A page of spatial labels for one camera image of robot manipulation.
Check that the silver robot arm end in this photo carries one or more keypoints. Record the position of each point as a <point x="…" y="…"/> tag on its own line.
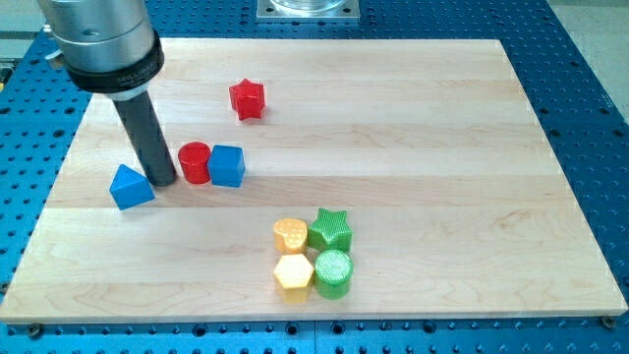
<point x="106" y="46"/>

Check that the red star block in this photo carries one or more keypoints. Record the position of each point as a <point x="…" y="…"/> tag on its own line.
<point x="247" y="99"/>

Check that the green cylinder block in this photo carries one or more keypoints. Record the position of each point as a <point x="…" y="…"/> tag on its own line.
<point x="333" y="270"/>

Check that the blue cube block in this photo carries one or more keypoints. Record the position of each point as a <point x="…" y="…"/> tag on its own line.
<point x="227" y="166"/>

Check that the yellow hexagon block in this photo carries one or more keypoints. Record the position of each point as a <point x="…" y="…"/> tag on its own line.
<point x="293" y="276"/>

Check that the red cylinder block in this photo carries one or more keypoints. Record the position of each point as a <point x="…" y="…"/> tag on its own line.
<point x="194" y="158"/>

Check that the yellow heart block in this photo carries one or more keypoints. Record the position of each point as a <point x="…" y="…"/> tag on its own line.
<point x="290" y="236"/>

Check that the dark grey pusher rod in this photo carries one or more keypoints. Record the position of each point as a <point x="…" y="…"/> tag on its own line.
<point x="143" y="130"/>

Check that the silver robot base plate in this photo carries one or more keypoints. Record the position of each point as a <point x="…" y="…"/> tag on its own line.
<point x="308" y="11"/>

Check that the blue triangle block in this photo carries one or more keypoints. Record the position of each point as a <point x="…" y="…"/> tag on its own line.
<point x="129" y="188"/>

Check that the green star block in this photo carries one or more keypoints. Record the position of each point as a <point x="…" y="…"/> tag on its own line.
<point x="330" y="231"/>

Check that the light wooden board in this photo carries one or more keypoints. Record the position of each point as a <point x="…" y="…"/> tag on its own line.
<point x="458" y="204"/>

